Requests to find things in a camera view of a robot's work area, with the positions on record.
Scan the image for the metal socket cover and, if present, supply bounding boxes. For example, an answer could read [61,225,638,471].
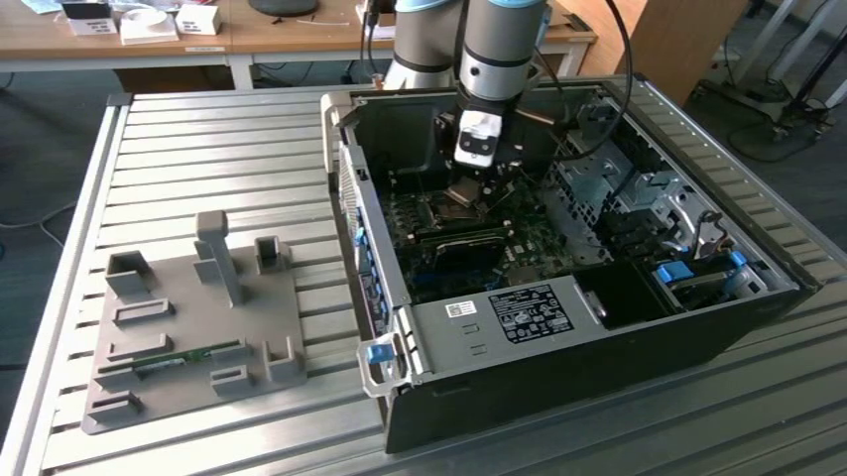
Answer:
[443,177,488,208]

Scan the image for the silver CPU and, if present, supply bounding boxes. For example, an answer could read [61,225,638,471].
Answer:
[435,200,479,223]

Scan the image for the CPU socket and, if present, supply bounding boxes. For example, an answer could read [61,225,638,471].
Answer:
[426,191,490,228]

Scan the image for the metal drive cage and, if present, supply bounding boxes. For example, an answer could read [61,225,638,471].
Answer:
[539,91,690,267]

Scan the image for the green motherboard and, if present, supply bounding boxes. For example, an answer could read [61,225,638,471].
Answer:
[380,168,578,303]

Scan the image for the black graphics card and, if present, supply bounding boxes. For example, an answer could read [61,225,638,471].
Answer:
[432,236,508,273]

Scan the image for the small cardboard box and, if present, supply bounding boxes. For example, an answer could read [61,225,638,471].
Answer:
[355,0,399,41]

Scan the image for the wooden cabinet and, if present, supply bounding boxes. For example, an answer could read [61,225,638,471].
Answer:
[579,0,754,108]

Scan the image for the blue disk carrier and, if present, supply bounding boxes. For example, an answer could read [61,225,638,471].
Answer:
[654,261,695,288]

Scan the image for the black equipment base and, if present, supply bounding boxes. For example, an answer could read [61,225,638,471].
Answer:
[687,73,846,133]

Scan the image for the grey power supply unit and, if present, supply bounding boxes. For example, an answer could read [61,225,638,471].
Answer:
[395,276,608,387]

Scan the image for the wooden desk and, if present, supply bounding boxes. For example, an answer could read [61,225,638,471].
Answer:
[0,0,235,93]
[228,0,600,90]

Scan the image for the grey round object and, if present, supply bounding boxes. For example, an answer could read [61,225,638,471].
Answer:
[249,0,320,17]

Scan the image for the black PC case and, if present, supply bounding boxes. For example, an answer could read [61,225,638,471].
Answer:
[320,72,847,455]

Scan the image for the white printed box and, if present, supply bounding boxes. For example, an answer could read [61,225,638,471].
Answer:
[68,17,120,37]
[173,4,224,37]

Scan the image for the grey parts rack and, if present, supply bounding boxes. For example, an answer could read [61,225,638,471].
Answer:
[79,210,311,436]

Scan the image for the white round-topped box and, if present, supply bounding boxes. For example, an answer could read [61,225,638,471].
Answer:
[116,8,180,47]

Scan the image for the green RAM stick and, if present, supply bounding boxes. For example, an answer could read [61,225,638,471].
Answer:
[131,346,217,372]

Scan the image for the black display stand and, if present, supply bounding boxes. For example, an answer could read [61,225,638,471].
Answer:
[61,1,112,21]

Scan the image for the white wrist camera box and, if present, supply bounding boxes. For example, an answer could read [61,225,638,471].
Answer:
[452,109,504,169]

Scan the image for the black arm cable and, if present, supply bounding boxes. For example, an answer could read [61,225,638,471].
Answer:
[559,0,630,163]

